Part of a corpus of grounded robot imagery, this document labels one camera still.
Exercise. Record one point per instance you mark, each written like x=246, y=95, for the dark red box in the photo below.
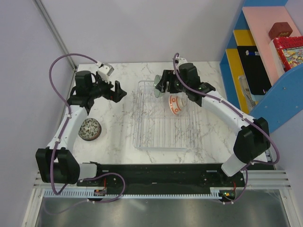
x=280, y=29

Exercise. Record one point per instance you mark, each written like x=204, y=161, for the orange patterned bowl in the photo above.
x=176, y=104

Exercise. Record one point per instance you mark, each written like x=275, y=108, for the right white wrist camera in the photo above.
x=180, y=60

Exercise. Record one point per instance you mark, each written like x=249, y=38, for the blue shelf unit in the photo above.
x=284, y=100

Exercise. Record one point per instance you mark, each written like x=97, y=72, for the red game box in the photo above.
x=289, y=50

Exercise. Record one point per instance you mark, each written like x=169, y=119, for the green glass bowl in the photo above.
x=157, y=87

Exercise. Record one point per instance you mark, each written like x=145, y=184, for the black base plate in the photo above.
x=162, y=179

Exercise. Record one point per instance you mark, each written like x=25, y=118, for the pink board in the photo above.
x=260, y=20

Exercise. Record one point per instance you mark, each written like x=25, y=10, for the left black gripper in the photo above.
x=116, y=95

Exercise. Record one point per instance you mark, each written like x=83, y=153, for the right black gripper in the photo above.
x=168, y=75

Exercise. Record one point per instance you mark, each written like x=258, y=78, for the yellow black panel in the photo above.
x=240, y=37

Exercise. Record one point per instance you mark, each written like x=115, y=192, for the clear wire dish rack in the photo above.
x=156, y=127

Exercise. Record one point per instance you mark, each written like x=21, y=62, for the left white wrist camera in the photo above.
x=104, y=71

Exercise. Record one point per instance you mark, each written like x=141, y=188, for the leaf patterned bowl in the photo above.
x=90, y=129

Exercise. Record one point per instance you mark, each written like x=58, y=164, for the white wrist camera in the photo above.
x=180, y=60
x=104, y=71

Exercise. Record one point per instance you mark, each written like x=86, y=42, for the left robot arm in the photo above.
x=56, y=162

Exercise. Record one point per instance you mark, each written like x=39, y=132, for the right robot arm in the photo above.
x=251, y=134

